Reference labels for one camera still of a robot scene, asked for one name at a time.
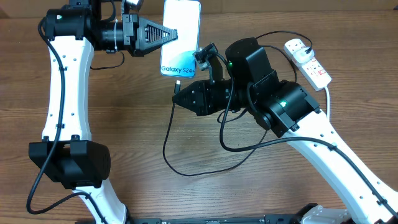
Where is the black USB charging cable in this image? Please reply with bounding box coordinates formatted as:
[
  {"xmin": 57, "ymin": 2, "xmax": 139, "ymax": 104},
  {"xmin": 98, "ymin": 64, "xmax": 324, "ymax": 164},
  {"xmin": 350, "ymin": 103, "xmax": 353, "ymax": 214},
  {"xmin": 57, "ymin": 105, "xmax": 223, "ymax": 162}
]
[{"xmin": 162, "ymin": 30, "xmax": 313, "ymax": 177}]

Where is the black smartphone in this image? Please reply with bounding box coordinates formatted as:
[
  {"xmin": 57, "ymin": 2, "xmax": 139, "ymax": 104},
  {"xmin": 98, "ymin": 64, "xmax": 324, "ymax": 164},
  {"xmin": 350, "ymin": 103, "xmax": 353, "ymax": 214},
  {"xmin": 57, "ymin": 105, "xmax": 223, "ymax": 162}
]
[{"xmin": 160, "ymin": 0, "xmax": 201, "ymax": 78}]

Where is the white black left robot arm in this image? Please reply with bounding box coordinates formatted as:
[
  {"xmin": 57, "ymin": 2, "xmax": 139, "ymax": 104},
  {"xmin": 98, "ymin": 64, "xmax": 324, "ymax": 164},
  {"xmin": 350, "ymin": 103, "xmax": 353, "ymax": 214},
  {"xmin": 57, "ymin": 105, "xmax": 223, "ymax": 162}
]
[{"xmin": 29, "ymin": 1, "xmax": 178, "ymax": 223}]

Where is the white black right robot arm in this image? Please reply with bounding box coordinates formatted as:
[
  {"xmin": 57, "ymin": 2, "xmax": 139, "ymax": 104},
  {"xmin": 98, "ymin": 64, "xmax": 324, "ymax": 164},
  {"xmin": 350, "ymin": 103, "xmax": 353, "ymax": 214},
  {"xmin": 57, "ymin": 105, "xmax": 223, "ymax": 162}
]
[{"xmin": 172, "ymin": 37, "xmax": 397, "ymax": 223}]

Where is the white charger adapter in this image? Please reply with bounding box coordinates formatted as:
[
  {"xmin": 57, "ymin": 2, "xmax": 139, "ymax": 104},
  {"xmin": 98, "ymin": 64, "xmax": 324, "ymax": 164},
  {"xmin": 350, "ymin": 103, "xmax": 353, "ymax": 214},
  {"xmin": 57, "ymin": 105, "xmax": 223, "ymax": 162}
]
[{"xmin": 293, "ymin": 48, "xmax": 315, "ymax": 66}]

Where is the white power strip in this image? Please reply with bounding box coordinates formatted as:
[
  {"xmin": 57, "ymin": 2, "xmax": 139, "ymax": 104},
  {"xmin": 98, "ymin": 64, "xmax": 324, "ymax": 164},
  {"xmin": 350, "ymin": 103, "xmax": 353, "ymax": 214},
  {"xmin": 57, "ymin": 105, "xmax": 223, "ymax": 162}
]
[{"xmin": 284, "ymin": 39, "xmax": 331, "ymax": 91}]

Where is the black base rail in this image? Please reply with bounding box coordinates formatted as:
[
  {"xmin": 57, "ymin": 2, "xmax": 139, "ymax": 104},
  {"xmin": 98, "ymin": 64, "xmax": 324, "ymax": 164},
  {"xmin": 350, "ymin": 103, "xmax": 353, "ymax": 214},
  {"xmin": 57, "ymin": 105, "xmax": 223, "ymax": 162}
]
[{"xmin": 125, "ymin": 214, "xmax": 303, "ymax": 224}]

